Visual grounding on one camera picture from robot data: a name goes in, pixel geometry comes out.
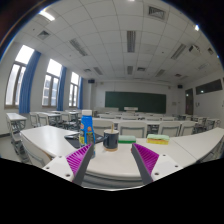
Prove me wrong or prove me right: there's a yellow green sponge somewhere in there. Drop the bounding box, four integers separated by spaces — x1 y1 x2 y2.
147 134 170 145

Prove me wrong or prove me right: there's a dark blue mug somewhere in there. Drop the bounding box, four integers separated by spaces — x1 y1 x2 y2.
103 129 119 151

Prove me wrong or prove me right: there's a blue plastic water bottle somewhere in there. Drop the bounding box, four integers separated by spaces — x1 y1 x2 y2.
79 110 95 146

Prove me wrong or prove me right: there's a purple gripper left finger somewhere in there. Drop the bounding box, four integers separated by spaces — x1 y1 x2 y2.
42 143 95 186

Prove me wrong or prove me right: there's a blue curtain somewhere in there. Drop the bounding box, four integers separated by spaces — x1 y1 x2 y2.
78 77 83 109
57 66 67 111
19 51 41 114

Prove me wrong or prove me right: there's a blue curtain middle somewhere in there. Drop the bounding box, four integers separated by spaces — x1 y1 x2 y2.
57 66 67 111

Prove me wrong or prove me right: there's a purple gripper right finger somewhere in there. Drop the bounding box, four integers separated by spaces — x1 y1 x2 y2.
130 142 184 185

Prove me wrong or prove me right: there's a brown door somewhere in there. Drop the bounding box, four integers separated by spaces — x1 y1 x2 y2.
185 89 194 115

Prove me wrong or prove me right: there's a white chair centre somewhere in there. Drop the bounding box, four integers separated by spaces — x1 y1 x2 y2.
118 121 147 138

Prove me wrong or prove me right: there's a white chair right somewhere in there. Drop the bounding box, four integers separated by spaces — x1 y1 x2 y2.
158 121 180 137

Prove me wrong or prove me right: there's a green chalkboard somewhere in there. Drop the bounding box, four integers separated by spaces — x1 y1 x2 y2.
105 91 166 114

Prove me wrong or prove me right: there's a white chair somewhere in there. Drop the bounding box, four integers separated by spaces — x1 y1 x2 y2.
158 121 180 137
118 121 147 138

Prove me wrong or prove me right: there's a blue curtain left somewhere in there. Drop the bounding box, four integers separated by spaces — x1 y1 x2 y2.
19 51 41 114

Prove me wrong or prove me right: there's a white desk far left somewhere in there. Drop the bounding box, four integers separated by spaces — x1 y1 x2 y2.
6 113 27 133

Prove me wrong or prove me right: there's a blue curtain right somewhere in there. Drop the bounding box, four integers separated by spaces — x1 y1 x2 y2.
78 77 83 109

